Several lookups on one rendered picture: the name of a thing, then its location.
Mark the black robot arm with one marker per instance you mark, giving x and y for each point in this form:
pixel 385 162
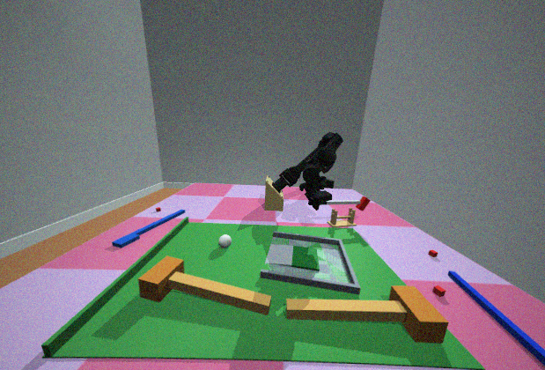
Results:
pixel 321 159

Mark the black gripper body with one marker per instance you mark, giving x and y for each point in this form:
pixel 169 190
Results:
pixel 314 188

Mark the green rectangular mat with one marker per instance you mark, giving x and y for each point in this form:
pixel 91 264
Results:
pixel 185 326

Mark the white golf ball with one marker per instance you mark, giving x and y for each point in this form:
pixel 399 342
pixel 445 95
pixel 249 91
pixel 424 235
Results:
pixel 225 241

